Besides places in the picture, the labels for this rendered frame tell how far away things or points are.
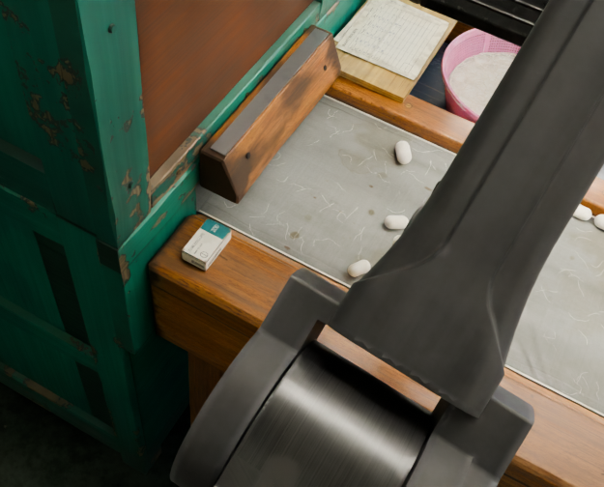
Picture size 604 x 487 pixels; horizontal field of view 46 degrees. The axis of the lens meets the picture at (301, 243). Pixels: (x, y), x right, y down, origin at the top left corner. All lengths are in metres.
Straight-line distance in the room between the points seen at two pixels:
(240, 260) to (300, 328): 0.64
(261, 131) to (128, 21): 0.33
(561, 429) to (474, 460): 0.62
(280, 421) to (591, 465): 0.66
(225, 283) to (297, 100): 0.28
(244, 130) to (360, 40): 0.36
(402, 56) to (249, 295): 0.50
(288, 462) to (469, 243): 0.10
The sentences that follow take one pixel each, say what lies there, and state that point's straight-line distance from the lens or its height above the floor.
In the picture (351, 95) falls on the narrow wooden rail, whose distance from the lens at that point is 1.12.
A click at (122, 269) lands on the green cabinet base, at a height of 0.80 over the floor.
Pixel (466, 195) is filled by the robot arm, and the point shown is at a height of 1.32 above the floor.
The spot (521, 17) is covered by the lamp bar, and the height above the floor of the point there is 1.07.
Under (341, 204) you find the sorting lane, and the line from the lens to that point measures 1.00.
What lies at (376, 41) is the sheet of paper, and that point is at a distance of 1.20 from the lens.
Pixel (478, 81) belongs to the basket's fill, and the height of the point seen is 0.74.
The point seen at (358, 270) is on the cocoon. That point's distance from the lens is 0.92.
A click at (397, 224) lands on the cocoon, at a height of 0.75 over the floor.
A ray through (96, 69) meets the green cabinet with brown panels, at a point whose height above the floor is 1.09.
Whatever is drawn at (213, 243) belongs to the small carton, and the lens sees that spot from 0.89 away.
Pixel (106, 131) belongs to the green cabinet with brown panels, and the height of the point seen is 1.02.
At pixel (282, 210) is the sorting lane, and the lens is 0.98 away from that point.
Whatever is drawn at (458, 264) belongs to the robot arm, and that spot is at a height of 1.31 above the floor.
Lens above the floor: 1.51
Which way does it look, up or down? 54 degrees down
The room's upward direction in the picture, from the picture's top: 11 degrees clockwise
